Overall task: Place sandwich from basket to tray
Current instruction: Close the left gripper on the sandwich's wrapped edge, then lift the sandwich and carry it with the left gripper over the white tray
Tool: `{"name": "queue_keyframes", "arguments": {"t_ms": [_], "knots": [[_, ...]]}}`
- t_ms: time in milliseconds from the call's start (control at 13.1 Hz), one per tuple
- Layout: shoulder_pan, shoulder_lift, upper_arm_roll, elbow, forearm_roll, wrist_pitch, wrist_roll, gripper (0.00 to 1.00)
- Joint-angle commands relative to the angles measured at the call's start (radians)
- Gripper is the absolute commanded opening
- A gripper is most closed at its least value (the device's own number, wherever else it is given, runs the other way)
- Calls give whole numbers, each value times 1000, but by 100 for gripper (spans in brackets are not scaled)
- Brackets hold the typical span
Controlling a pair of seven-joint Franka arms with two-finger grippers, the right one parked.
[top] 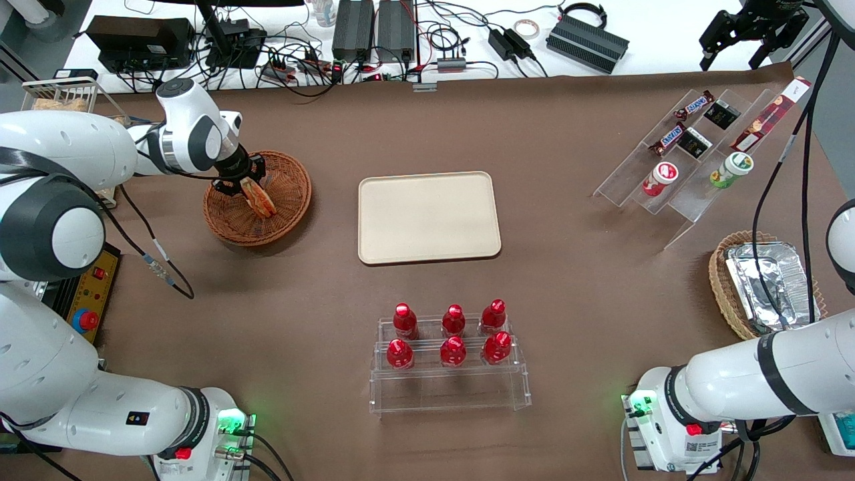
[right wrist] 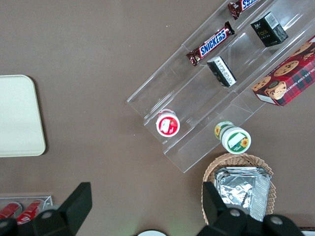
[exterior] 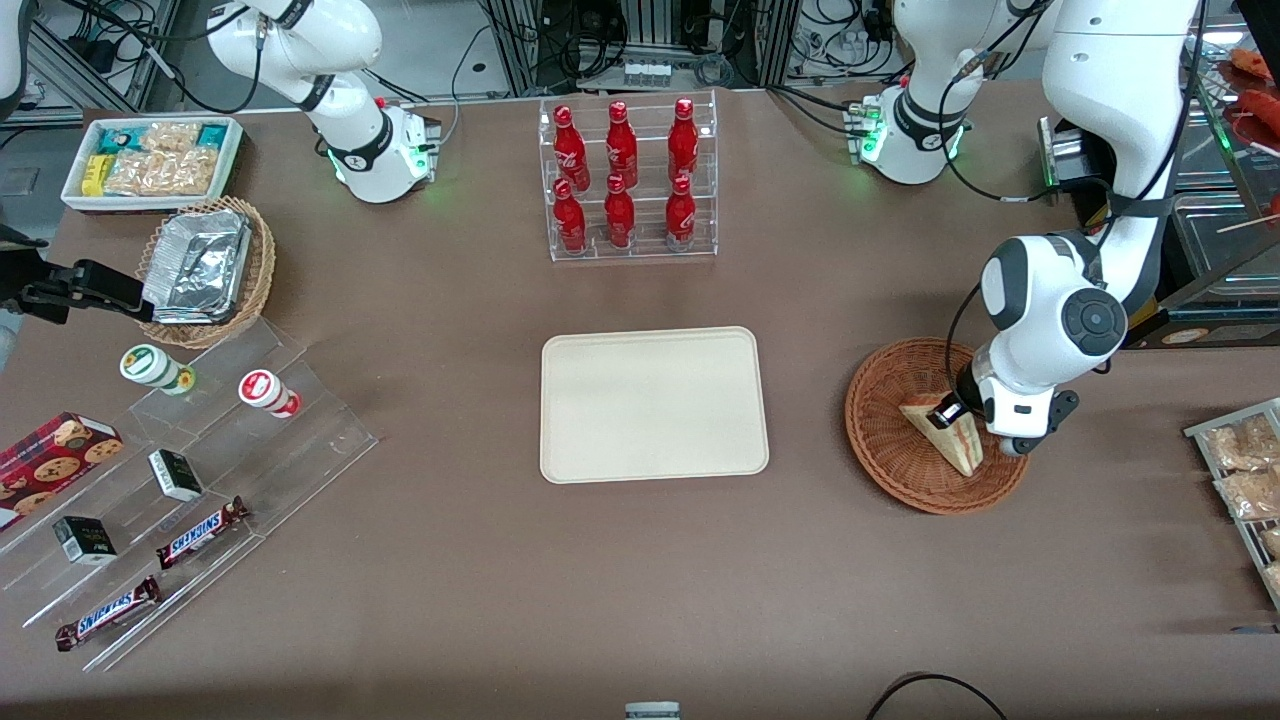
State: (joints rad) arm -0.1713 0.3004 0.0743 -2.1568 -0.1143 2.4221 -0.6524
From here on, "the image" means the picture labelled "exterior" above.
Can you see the small dark green box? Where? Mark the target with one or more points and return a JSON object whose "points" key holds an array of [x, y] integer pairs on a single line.
{"points": [[85, 540], [175, 475]]}

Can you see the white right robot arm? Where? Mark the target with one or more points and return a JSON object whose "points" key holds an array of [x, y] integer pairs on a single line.
{"points": [[340, 40]]}

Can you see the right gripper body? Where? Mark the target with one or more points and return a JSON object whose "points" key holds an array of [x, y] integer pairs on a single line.
{"points": [[42, 283]]}

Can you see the aluminium foil container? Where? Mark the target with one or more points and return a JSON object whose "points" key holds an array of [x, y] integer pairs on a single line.
{"points": [[198, 265]]}

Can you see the Snickers chocolate bar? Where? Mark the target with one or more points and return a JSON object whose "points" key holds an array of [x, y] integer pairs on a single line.
{"points": [[200, 533], [107, 613]]}

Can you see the white power strip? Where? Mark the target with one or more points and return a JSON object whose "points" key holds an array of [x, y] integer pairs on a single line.
{"points": [[646, 74]]}

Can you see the green lid white cup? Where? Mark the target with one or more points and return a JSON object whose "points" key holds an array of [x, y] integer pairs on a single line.
{"points": [[150, 366]]}

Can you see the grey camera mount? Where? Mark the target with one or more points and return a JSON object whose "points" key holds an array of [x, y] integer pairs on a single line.
{"points": [[652, 712]]}

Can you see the red sausages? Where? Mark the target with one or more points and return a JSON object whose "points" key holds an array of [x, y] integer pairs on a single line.
{"points": [[1258, 100]]}

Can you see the tan wicker basket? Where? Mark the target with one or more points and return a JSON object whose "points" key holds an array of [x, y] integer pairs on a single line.
{"points": [[262, 270]]}

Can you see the clear acrylic stepped display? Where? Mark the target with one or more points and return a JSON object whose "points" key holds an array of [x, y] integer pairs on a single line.
{"points": [[300, 450]]}

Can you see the aluminium frame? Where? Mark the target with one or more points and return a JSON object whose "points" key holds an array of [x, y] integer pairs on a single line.
{"points": [[110, 55]]}

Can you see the red cola bottle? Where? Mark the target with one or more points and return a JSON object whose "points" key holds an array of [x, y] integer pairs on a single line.
{"points": [[683, 140], [569, 145], [680, 215], [621, 145], [619, 215], [569, 220]]}

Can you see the teal snack packet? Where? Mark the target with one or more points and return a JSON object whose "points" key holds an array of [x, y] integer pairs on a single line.
{"points": [[213, 135], [118, 138]]}

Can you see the tray of packaged snacks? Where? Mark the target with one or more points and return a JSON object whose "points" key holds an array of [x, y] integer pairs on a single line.
{"points": [[1200, 432]]}

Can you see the yellow snack packet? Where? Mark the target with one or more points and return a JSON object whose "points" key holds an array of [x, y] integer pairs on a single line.
{"points": [[95, 175]]}

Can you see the red lid white cup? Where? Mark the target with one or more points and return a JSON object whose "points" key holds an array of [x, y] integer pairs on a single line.
{"points": [[265, 390]]}

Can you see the beige plastic tray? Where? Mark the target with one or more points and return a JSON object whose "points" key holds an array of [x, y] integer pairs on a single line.
{"points": [[650, 405]]}

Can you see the white snack bin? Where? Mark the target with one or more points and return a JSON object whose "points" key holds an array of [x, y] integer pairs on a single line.
{"points": [[232, 160]]}

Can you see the red cookie box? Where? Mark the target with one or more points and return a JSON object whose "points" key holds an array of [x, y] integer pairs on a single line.
{"points": [[50, 465]]}

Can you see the steel pan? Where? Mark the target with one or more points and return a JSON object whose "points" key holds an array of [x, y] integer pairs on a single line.
{"points": [[1210, 165]]}

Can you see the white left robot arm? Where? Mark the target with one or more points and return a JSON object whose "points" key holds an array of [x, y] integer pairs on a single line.
{"points": [[1120, 80]]}

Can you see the small clear cracker bag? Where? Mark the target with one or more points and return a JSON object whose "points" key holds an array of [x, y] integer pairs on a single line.
{"points": [[170, 135]]}

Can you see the triangle sandwich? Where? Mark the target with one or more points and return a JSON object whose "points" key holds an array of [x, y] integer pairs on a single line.
{"points": [[960, 448]]}

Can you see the clear bag of crackers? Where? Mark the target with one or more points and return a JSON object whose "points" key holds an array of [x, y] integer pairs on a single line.
{"points": [[1240, 445], [1250, 495], [1272, 542], [1274, 578]]}

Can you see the brown round wicker basket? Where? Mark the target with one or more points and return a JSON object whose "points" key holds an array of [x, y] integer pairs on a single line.
{"points": [[885, 440]]}

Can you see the clear acrylic bottle rack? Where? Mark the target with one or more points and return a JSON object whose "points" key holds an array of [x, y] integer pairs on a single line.
{"points": [[650, 250]]}

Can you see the large clear cracker bag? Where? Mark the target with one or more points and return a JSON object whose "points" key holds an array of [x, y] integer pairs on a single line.
{"points": [[165, 172]]}

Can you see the black hot food appliance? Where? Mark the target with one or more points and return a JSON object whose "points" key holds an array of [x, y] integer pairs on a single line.
{"points": [[1250, 328]]}

